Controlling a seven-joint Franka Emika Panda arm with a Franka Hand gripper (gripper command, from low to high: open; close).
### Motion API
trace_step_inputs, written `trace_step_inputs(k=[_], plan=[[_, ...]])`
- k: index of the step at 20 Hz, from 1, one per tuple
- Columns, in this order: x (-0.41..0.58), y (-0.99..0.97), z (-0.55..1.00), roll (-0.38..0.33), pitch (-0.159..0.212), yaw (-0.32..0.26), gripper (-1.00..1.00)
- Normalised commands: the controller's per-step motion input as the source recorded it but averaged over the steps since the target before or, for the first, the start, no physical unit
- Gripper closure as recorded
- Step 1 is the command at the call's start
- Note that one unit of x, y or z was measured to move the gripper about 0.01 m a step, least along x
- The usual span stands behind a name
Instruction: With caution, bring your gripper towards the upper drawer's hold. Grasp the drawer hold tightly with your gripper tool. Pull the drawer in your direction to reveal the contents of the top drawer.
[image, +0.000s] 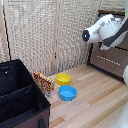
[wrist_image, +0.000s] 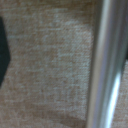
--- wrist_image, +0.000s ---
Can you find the gripper left finger with blue tip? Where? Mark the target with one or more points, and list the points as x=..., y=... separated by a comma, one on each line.
x=3, y=53

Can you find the grey metal pole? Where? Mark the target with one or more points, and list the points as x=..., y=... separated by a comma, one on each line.
x=105, y=66

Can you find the gripper right finger with blue tip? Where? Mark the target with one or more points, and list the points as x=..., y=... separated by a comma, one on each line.
x=126, y=50

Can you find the brown fabric drawer front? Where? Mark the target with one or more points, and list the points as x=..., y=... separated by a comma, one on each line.
x=50, y=66

